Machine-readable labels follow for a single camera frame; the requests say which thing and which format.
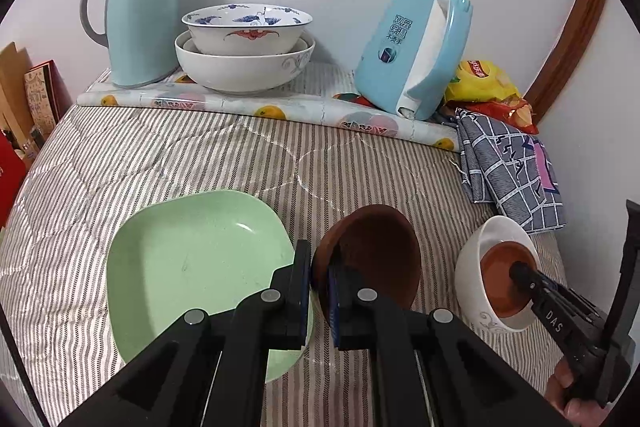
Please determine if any large white ceramic bowl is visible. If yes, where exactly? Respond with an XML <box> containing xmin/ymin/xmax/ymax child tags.
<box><xmin>174</xmin><ymin>29</ymin><xmax>317</xmax><ymax>96</ymax></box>

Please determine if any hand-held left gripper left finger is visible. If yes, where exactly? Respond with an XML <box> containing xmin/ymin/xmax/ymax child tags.
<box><xmin>59</xmin><ymin>239</ymin><xmax>315</xmax><ymax>427</ymax></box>

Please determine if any person's right hand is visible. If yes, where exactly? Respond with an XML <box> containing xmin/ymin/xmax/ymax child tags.
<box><xmin>546</xmin><ymin>359</ymin><xmax>613</xmax><ymax>422</ymax></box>

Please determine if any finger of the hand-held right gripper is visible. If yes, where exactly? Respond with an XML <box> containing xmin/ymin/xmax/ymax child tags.
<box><xmin>509</xmin><ymin>261</ymin><xmax>608</xmax><ymax>344</ymax></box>

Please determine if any striped grey blanket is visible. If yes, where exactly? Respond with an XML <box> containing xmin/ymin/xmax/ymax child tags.
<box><xmin>0</xmin><ymin>64</ymin><xmax>573</xmax><ymax>427</ymax></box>

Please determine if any green plastic plate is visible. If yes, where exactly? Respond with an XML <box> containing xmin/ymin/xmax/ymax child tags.
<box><xmin>105</xmin><ymin>190</ymin><xmax>315</xmax><ymax>383</ymax></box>

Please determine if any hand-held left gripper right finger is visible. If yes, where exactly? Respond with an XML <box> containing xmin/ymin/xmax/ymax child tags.
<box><xmin>327</xmin><ymin>256</ymin><xmax>574</xmax><ymax>427</ymax></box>

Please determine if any red box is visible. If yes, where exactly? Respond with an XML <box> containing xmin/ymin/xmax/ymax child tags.
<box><xmin>0</xmin><ymin>131</ymin><xmax>29</xmax><ymax>229</ymax></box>

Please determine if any blue tissue box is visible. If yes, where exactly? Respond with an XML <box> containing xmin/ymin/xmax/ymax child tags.
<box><xmin>353</xmin><ymin>0</ymin><xmax>474</xmax><ymax>122</ymax></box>

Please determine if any blue checked cloth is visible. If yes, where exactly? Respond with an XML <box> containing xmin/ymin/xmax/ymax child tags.
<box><xmin>454</xmin><ymin>107</ymin><xmax>569</xmax><ymax>236</ymax></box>

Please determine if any light blue thermos jug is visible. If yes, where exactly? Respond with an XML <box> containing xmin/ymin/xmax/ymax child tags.
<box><xmin>80</xmin><ymin>0</ymin><xmax>181</xmax><ymax>89</ymax></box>

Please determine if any brown cardboard box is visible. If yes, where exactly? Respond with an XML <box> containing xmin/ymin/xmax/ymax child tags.
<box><xmin>0</xmin><ymin>41</ymin><xmax>32</xmax><ymax>148</ymax></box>

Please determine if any red chip bag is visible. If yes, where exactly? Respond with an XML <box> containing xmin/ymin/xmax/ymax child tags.
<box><xmin>462</xmin><ymin>94</ymin><xmax>540</xmax><ymax>136</ymax></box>

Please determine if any yellow chip bag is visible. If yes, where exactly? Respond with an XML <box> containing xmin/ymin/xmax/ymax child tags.
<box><xmin>444</xmin><ymin>60</ymin><xmax>521</xmax><ymax>106</ymax></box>

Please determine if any white bowl with grey print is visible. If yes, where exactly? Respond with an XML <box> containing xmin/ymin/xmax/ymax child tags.
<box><xmin>454</xmin><ymin>215</ymin><xmax>544</xmax><ymax>333</ymax></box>

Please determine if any fruit printed table mat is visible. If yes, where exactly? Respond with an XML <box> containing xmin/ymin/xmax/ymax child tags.
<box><xmin>76</xmin><ymin>62</ymin><xmax>459</xmax><ymax>153</ymax></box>

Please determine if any brown wooden door frame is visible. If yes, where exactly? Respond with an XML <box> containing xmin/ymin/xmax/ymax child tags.
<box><xmin>524</xmin><ymin>0</ymin><xmax>609</xmax><ymax>114</ymax></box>

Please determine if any blue red patterned bowl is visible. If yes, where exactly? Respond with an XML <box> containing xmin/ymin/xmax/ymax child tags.
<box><xmin>181</xmin><ymin>4</ymin><xmax>314</xmax><ymax>56</ymax></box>

